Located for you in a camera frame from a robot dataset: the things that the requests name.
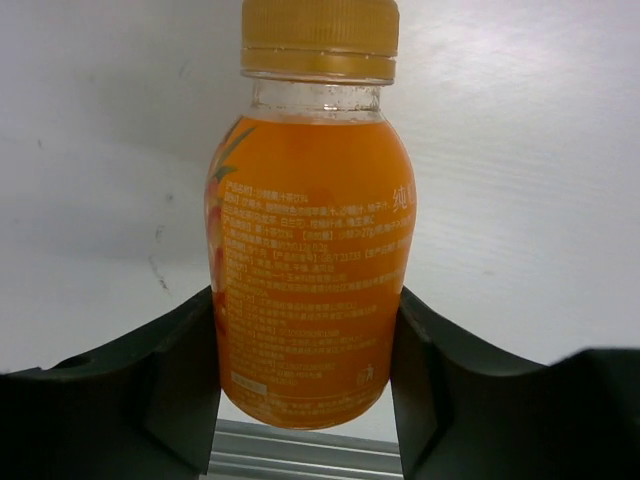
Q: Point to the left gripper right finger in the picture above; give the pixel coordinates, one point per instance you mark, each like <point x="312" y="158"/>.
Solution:
<point x="466" y="409"/>

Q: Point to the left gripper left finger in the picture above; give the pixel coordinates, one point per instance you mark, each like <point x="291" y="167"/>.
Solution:
<point x="143" y="406"/>

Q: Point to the orange bottle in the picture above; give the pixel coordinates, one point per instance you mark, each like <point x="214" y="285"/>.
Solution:
<point x="310" y="207"/>

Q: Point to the aluminium front rail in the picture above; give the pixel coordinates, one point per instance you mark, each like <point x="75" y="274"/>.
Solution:
<point x="252" y="451"/>

